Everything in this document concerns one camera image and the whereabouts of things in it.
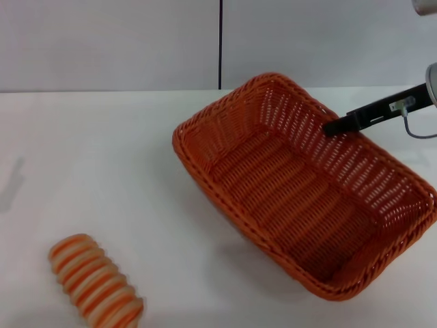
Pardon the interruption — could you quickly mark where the grey cable with white plug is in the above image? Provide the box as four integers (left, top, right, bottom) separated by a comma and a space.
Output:
389, 97, 437, 141

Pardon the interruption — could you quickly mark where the orange white striped bread roll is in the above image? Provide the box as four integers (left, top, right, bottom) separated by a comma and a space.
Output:
47, 233, 145, 328

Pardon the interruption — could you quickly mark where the orange woven plastic basket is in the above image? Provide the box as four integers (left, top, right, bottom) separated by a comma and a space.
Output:
171, 71, 437, 302

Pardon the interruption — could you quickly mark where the right gripper silver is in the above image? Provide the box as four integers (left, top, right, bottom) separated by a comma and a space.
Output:
322, 62, 437, 137

